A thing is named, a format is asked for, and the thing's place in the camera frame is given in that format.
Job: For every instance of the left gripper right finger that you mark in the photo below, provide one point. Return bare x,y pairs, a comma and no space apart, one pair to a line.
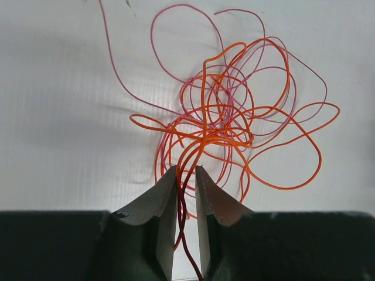
237,243

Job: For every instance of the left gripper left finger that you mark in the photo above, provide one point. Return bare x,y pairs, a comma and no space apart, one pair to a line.
133,243

